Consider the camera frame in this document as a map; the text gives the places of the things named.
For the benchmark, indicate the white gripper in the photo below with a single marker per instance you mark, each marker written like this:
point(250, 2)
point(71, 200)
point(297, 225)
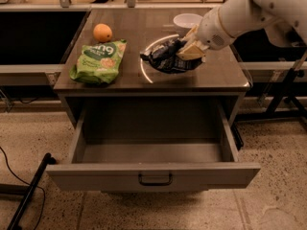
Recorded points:
point(211, 31)

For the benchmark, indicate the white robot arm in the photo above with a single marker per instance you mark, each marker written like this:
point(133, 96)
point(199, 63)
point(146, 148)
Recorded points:
point(222, 25)

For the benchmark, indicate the black drawer handle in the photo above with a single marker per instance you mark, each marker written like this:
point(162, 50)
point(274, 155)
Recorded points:
point(155, 180)

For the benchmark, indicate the blue chip bag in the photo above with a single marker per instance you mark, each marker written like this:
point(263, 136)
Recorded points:
point(164, 58)

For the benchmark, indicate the white bowl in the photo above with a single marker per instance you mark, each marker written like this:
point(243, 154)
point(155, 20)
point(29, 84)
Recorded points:
point(184, 22)

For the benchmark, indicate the black stand leg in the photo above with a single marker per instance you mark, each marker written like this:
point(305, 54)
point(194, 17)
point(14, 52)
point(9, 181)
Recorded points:
point(26, 191)

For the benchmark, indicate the green chip bag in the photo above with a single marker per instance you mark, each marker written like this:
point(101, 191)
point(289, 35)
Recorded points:
point(99, 63)

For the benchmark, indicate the open grey top drawer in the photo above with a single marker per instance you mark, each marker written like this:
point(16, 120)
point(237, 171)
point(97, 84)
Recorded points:
point(116, 139)

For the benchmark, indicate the orange fruit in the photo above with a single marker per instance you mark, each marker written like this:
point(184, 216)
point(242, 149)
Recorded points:
point(102, 33)

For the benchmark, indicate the grey drawer cabinet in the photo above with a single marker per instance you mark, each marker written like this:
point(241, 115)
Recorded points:
point(221, 75)

